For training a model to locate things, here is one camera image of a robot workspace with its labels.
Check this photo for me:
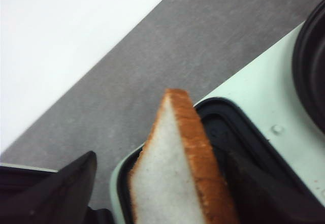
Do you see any grey table cloth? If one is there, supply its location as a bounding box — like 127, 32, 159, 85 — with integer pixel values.
1, 0, 322, 209

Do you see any toast bread slice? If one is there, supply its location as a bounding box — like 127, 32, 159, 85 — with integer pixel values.
128, 88, 240, 223

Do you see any mint green breakfast maker base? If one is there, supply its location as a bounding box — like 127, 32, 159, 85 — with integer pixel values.
110, 24, 324, 223

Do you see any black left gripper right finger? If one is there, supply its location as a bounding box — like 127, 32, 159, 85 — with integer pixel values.
226, 152, 317, 223

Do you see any black round frying pan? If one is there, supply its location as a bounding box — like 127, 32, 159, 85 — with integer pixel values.
291, 0, 324, 132

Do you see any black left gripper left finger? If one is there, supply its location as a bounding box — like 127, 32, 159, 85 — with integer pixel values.
1, 151, 97, 223

